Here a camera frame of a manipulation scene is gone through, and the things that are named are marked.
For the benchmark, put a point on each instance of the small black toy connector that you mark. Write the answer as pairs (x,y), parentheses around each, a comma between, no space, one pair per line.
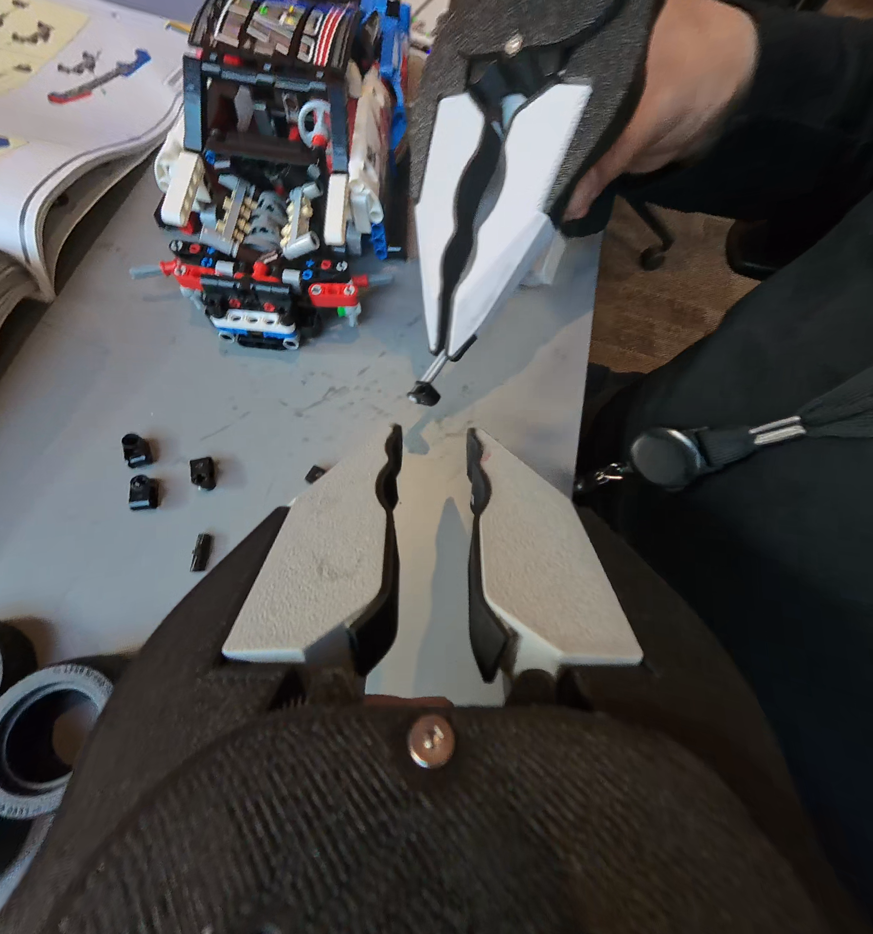
(203,473)
(314,473)
(143,492)
(136,449)

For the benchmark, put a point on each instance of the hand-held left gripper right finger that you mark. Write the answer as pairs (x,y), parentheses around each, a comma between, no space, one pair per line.
(553,576)

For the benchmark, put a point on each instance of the open instruction booklet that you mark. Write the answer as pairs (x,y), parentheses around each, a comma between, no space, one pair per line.
(42,182)

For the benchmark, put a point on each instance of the small black toy pin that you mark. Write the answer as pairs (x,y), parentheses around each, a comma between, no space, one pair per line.
(201,551)

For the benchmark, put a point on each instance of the toy brick car model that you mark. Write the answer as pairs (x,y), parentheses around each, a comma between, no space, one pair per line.
(261,211)

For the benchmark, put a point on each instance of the person's right hand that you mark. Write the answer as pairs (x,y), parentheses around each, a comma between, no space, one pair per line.
(691,87)

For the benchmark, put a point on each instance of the grey axle with black connector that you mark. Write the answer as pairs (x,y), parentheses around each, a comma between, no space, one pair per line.
(425,392)

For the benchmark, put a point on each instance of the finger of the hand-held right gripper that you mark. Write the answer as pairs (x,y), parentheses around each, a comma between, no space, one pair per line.
(531,190)
(443,190)

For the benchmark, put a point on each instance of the person's right forearm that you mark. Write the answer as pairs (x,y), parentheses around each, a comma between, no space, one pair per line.
(830,95)

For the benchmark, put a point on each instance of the person's black clothing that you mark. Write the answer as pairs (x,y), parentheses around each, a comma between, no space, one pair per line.
(808,620)

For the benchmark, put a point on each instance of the black office chair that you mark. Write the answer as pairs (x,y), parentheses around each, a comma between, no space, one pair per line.
(653,257)

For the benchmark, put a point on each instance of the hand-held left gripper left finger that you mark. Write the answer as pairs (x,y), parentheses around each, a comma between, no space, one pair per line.
(312,576)

